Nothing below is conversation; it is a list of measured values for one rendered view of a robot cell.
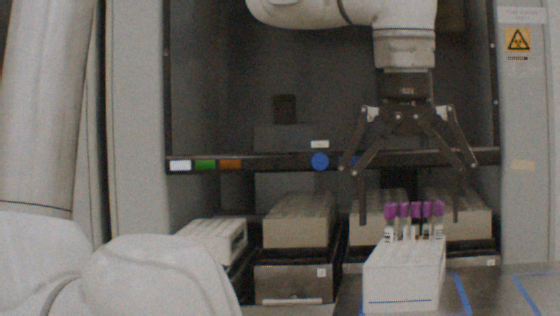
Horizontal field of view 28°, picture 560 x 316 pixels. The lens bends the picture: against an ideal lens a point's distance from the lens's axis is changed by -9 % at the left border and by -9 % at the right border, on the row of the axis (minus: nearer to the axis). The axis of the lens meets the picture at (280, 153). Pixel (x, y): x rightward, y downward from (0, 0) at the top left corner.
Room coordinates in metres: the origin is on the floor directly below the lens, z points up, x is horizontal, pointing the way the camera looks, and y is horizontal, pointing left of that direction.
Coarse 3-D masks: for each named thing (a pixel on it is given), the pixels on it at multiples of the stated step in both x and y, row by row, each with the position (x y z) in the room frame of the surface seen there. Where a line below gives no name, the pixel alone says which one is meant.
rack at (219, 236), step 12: (192, 228) 2.16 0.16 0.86; (204, 228) 2.16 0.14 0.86; (216, 228) 2.16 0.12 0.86; (228, 228) 2.15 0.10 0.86; (240, 228) 2.20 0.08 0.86; (204, 240) 2.03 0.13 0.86; (216, 240) 2.03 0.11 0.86; (228, 240) 2.03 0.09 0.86; (240, 240) 2.27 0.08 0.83; (216, 252) 2.03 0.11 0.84; (228, 252) 2.03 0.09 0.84; (240, 252) 2.19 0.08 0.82; (228, 264) 2.03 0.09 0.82
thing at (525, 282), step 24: (528, 264) 1.82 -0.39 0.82; (552, 264) 1.79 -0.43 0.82; (360, 288) 1.71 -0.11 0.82; (456, 288) 1.65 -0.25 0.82; (480, 288) 1.63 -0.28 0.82; (504, 288) 1.61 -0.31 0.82; (528, 288) 1.59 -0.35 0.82; (552, 288) 1.57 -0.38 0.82; (336, 312) 1.53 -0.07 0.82; (360, 312) 1.51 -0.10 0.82; (384, 312) 1.50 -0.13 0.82; (408, 312) 1.49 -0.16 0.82; (432, 312) 1.48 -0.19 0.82; (456, 312) 1.46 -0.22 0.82; (480, 312) 1.45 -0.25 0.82; (504, 312) 1.43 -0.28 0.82; (528, 312) 1.42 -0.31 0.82; (552, 312) 1.40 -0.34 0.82
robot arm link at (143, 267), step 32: (96, 256) 1.09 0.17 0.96; (128, 256) 1.06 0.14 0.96; (160, 256) 1.06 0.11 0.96; (192, 256) 1.07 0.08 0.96; (64, 288) 1.12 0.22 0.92; (96, 288) 1.06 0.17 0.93; (128, 288) 1.04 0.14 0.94; (160, 288) 1.04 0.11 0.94; (192, 288) 1.05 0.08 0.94; (224, 288) 1.09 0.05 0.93
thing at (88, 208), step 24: (96, 0) 2.20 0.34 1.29; (96, 24) 2.20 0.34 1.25; (96, 48) 2.20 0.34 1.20; (96, 72) 2.20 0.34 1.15; (96, 96) 2.20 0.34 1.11; (96, 120) 2.20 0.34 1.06; (96, 144) 2.19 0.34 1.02; (96, 168) 2.19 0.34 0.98; (96, 192) 2.19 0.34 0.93; (96, 216) 2.19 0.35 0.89; (96, 240) 2.19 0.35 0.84
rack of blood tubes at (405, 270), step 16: (400, 240) 1.75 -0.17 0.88; (416, 240) 1.74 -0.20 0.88; (432, 240) 1.74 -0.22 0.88; (384, 256) 1.60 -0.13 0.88; (400, 256) 1.59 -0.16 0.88; (416, 256) 1.58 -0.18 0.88; (432, 256) 1.58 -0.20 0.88; (368, 272) 1.51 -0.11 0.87; (384, 272) 1.50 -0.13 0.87; (400, 272) 1.50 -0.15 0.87; (416, 272) 1.50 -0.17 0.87; (432, 272) 1.49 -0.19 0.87; (368, 288) 1.51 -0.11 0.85; (384, 288) 1.50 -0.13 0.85; (400, 288) 1.50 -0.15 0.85; (416, 288) 1.50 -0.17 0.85; (432, 288) 1.49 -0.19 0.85; (368, 304) 1.51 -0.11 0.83; (384, 304) 1.50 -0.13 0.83; (400, 304) 1.50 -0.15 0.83; (416, 304) 1.50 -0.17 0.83; (432, 304) 1.49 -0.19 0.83
